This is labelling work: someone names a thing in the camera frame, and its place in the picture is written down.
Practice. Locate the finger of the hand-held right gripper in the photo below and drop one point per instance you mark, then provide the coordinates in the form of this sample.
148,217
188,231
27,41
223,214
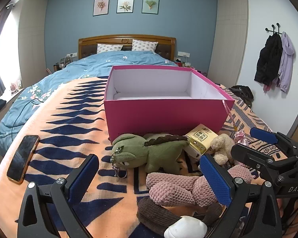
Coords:
245,153
263,134

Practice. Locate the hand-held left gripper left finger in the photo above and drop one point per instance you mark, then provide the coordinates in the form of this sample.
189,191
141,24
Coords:
83,178

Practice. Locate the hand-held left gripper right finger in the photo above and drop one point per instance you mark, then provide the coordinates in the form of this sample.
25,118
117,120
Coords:
214,178

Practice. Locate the beige teddy bear plush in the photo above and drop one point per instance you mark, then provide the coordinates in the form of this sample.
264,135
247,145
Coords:
222,145

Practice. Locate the pink knitted plush toy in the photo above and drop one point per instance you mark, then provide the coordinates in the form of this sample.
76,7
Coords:
178,188

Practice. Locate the yellow tissue pack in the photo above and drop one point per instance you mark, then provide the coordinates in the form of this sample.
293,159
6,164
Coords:
201,138

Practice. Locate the green dinosaur plush toy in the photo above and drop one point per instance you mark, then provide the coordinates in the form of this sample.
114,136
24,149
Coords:
151,153

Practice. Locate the dark brown plush toy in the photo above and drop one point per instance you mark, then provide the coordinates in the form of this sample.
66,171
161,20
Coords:
151,213

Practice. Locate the pink cardboard box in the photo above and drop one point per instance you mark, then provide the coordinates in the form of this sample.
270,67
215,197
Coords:
164,119

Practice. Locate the wooden door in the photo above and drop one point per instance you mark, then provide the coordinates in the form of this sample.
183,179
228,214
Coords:
293,126

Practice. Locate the pile of dark clothes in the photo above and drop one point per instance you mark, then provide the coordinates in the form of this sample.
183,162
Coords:
242,94

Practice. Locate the orange patterned blanket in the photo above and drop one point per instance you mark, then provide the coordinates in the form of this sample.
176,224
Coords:
72,133

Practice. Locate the pink hanging garment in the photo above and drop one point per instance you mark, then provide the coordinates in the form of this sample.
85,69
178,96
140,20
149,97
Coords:
267,88

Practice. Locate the smartphone with orange case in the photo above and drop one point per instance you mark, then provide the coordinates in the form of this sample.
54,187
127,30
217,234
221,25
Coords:
22,158

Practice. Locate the black coat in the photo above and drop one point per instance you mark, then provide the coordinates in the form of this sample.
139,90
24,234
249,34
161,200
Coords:
268,59

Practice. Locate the purple jacket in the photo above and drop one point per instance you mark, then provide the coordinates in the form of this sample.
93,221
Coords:
286,62

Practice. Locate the cluttered bedside table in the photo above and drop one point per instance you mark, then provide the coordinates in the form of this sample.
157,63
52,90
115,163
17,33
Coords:
64,64
186,64

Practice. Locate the small pink ornament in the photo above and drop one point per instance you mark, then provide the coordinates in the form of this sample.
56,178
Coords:
13,87

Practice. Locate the blue floral duvet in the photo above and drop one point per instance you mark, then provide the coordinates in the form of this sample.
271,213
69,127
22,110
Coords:
101,62

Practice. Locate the white dotted pillow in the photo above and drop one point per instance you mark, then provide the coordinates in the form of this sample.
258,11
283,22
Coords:
109,47
144,45

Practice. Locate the wooden headboard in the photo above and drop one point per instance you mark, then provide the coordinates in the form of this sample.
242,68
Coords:
124,39

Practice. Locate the framed green plant picture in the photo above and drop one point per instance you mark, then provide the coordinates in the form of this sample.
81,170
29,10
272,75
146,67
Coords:
150,4

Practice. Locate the framed pink flower picture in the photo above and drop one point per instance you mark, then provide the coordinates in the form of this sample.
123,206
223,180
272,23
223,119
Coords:
101,6

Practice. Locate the framed white flower picture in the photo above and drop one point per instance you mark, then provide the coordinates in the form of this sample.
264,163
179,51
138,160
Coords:
125,4

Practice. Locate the black wall coat rack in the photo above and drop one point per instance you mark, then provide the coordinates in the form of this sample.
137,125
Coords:
272,26

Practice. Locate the white wall socket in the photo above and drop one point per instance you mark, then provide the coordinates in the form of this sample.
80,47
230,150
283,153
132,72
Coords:
183,53
72,54

